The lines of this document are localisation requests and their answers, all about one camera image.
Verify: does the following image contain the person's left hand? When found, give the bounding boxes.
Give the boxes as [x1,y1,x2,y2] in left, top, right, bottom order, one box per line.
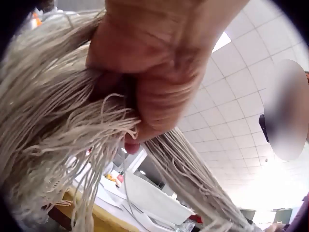
[85,0,243,155]

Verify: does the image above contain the person's left thumb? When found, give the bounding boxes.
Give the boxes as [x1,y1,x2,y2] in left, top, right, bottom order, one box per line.
[124,120,161,155]

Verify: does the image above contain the person's left fingers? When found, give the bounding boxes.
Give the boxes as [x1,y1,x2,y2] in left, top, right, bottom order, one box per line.
[88,70,129,102]

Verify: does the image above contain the bundle of beige strings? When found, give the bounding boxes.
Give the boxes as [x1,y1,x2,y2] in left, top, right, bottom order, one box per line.
[0,10,262,232]

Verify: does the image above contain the ceiling light panel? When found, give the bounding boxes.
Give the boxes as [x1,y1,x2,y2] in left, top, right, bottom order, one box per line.
[212,31,231,53]

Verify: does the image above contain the person's body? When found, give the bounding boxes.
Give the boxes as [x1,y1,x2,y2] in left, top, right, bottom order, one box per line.
[293,192,309,232]

